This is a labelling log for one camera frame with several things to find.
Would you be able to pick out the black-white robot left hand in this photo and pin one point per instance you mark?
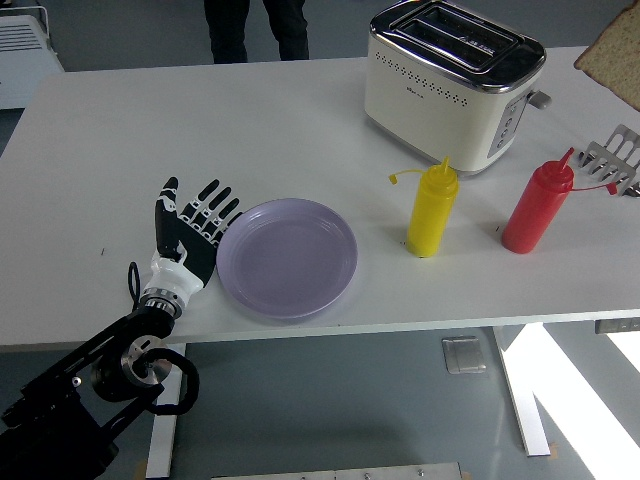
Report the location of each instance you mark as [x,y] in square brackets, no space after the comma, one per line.
[197,250]

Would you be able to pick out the purple round plate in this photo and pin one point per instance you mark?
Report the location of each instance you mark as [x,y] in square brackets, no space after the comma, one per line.
[287,260]

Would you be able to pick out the cream and chrome toaster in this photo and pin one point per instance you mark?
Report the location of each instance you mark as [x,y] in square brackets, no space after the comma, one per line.
[430,115]

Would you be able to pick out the brown-crusted bread slice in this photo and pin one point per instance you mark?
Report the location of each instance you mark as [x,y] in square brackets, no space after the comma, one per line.
[615,55]

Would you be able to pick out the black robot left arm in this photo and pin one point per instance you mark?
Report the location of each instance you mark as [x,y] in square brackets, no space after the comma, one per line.
[65,400]

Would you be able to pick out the silver floor plate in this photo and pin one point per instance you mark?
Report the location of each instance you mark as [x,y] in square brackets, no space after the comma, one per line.
[463,355]

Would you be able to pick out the white table leg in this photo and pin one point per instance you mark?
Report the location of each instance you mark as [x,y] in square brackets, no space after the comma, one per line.
[165,440]
[525,410]

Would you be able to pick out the person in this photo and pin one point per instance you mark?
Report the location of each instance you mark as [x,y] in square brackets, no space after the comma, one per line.
[230,30]

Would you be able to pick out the yellow squeeze bottle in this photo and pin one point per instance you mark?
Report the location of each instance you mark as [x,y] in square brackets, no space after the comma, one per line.
[430,215]

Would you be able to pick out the white slatted chair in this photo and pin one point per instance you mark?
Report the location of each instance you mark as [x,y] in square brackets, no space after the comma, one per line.
[22,65]

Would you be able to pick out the red squeeze bottle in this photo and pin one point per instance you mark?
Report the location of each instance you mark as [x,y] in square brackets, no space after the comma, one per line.
[537,210]

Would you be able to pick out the silver metal toast rack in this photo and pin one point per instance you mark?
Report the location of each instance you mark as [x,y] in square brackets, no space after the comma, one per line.
[612,157]

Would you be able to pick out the grey table control panel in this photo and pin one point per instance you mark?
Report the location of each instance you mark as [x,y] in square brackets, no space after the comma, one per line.
[617,326]

